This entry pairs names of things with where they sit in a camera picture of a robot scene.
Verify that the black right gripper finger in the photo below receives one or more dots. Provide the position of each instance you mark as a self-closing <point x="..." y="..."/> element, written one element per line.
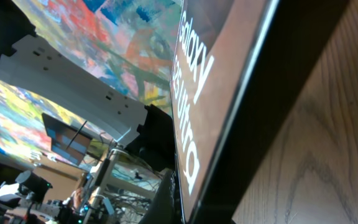
<point x="162" y="208"/>

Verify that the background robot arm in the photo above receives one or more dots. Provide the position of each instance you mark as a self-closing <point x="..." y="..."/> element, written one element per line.
<point x="23" y="203"/>

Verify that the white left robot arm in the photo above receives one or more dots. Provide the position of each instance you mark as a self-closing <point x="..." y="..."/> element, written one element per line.
<point x="28" y="61"/>

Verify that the colourful abstract wall painting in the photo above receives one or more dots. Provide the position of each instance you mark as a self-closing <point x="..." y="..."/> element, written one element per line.
<point x="128" y="45"/>

